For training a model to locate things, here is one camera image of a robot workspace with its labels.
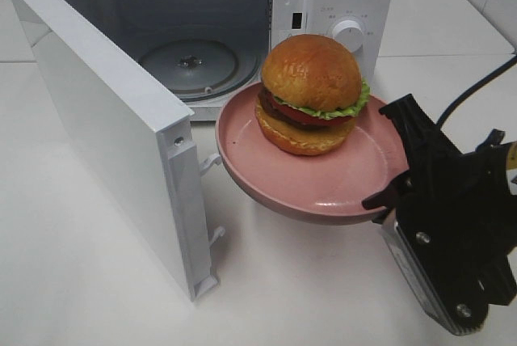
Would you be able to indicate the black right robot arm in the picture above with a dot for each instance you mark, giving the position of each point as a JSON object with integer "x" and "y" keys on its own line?
{"x": 457, "y": 210}

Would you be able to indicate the upper white dial knob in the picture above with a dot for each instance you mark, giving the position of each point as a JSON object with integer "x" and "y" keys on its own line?
{"x": 349, "y": 33}

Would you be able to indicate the white microwave door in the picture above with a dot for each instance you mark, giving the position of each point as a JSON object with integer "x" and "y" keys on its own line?
{"x": 133, "y": 133}

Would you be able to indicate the toy burger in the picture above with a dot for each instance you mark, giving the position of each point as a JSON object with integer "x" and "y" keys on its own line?
{"x": 312, "y": 92}

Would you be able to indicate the glass microwave turntable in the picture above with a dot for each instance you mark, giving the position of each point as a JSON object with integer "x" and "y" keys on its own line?
{"x": 200, "y": 69}

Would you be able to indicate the pink round plate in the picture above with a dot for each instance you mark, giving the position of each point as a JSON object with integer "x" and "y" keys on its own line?
{"x": 325, "y": 189}

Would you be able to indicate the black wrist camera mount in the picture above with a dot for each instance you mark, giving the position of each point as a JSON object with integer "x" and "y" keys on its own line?
{"x": 454, "y": 300}

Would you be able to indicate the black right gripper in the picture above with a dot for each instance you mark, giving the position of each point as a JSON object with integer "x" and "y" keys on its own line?
{"x": 470, "y": 211}

